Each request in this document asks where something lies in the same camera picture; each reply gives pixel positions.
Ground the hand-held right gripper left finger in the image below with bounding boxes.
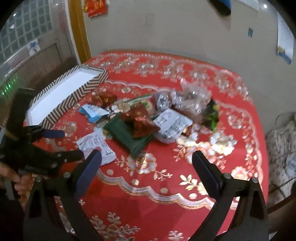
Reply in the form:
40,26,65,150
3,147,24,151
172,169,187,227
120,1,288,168
23,149,103,241

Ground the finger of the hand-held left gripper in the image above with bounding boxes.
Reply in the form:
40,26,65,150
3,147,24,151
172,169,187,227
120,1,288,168
23,125,65,141
25,143,85,175

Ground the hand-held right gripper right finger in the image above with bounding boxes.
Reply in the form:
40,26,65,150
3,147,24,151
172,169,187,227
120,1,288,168
190,150,270,241

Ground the chevron striped cardboard box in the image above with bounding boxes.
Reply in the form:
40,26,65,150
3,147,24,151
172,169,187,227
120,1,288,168
25,65,109,129

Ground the clear plastic bag of snacks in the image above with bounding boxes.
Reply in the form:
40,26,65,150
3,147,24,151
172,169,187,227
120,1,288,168
153,80,212,123

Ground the person's left hand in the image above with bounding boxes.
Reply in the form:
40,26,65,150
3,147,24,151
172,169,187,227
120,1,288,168
0,162,32,197

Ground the blue and white snack packet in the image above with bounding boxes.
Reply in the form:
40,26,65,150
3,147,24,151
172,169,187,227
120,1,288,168
79,104,109,123

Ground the dark green snack packet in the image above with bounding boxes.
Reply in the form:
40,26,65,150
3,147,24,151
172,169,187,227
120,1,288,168
103,112,154,156

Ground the black and green snack packet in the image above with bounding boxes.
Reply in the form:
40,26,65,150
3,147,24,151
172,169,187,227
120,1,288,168
201,100,220,131

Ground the white black-print snack packet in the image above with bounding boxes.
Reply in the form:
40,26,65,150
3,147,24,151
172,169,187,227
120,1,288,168
153,108,193,144

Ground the dark red gold-print snack packet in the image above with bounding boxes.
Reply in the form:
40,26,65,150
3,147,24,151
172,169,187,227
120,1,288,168
91,91,118,107

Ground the red floral tablecloth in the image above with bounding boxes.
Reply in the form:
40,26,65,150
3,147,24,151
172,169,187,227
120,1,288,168
22,51,270,241

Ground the red triangular snack packet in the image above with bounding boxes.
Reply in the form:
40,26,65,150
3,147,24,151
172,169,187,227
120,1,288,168
121,103,161,139

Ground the floral chair cushion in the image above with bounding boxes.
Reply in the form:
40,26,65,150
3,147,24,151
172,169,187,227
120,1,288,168
265,120,296,204

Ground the green and white snack packet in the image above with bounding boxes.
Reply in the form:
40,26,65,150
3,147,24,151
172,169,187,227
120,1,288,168
120,94,155,116

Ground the white and blue window sticker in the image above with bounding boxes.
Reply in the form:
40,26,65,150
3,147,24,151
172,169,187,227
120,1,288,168
27,39,39,55

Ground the glass block window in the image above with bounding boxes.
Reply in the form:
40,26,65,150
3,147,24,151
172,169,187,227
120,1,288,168
0,0,56,67

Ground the thin black cable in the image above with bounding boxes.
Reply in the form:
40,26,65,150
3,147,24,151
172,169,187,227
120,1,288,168
275,112,294,127

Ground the yellow door frame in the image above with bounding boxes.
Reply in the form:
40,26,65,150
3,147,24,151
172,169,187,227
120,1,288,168
69,0,92,64

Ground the red wall decoration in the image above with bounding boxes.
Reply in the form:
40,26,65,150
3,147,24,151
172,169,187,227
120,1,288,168
84,0,111,18

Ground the wall calendar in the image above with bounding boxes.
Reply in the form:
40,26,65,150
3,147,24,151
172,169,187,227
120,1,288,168
277,11,295,65

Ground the dark wall fixture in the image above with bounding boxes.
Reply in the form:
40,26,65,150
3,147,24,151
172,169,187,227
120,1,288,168
208,0,232,16

